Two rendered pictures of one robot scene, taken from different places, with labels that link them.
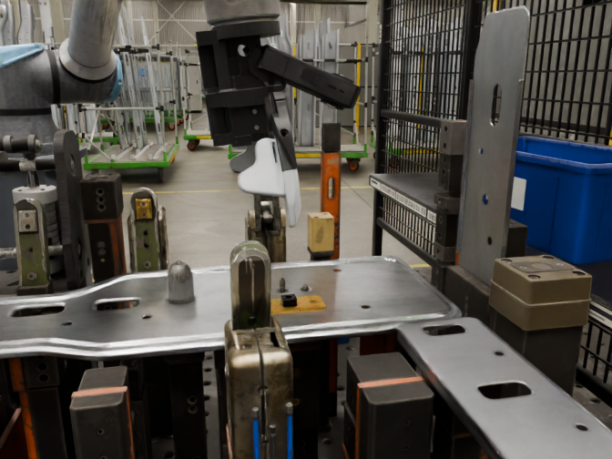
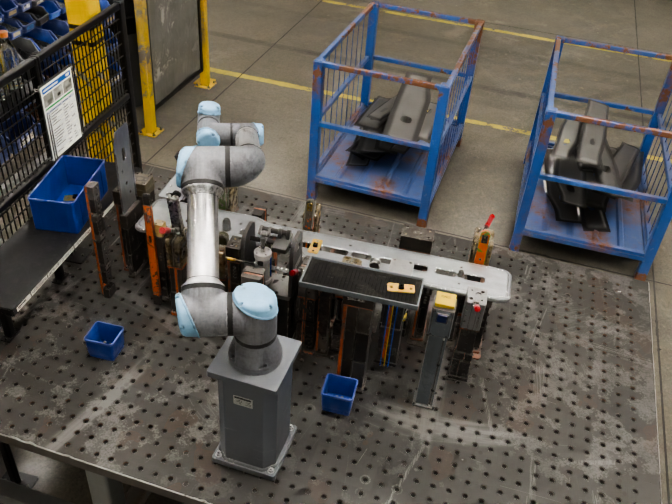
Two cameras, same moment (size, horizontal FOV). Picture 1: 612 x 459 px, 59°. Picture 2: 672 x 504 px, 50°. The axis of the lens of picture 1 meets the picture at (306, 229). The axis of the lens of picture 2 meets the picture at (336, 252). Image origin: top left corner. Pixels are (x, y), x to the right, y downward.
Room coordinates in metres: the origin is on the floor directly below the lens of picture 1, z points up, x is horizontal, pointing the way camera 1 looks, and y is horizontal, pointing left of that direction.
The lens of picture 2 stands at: (2.45, 1.34, 2.56)
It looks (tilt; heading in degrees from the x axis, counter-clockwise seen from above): 37 degrees down; 202
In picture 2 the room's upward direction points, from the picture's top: 5 degrees clockwise
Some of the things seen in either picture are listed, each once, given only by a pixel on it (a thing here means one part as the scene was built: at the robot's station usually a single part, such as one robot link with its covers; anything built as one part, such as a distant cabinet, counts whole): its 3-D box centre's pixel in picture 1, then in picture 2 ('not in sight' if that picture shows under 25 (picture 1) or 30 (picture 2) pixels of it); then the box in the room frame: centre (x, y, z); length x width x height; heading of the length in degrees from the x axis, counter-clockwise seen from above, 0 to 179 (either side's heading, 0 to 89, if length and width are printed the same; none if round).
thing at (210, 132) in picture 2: not in sight; (213, 134); (0.67, 0.14, 1.41); 0.11 x 0.11 x 0.08; 32
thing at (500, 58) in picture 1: (487, 153); (125, 169); (0.69, -0.23, 1.17); 0.12 x 0.01 x 0.34; 12
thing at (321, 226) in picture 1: (320, 327); (163, 262); (0.79, -0.02, 0.88); 0.04 x 0.04 x 0.36; 12
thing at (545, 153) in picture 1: (547, 189); (70, 193); (0.83, -0.38, 1.10); 0.30 x 0.17 x 0.13; 19
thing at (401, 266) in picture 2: not in sight; (393, 314); (0.65, 0.84, 0.90); 0.13 x 0.10 x 0.41; 12
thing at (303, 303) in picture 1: (289, 301); not in sight; (0.60, 0.02, 1.01); 0.08 x 0.04 x 0.01; 103
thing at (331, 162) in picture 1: (329, 280); (152, 252); (0.82, -0.04, 0.95); 0.03 x 0.01 x 0.50; 102
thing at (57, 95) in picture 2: not in sight; (60, 113); (0.66, -0.53, 1.30); 0.23 x 0.02 x 0.31; 12
